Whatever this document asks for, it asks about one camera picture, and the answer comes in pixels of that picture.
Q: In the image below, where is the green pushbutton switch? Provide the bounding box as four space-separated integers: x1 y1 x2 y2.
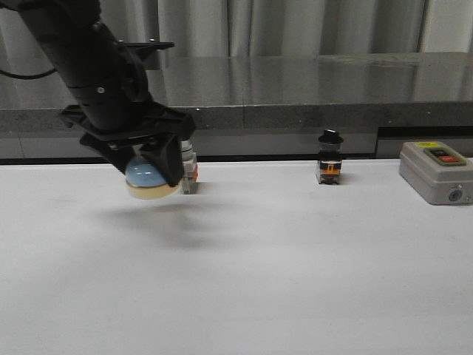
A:
181 141 198 195

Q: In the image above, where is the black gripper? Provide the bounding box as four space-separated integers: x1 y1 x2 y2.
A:
58 41 196 187

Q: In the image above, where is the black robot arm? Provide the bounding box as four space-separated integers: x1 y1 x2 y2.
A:
1 1 195 187

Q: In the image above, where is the blue and cream desk bell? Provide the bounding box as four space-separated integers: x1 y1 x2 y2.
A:
125 156 180 200

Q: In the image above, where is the black selector switch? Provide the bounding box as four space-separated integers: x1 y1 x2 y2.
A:
316 129 344 185

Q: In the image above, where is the grey pleated curtain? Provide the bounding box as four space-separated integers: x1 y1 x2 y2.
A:
0 0 473 62

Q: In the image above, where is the grey push-button control box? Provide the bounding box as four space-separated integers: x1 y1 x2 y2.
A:
399 141 472 205

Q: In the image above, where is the black cable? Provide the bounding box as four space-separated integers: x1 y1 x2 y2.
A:
0 64 56 80

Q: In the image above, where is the grey stone counter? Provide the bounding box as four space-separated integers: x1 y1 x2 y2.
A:
0 51 473 160

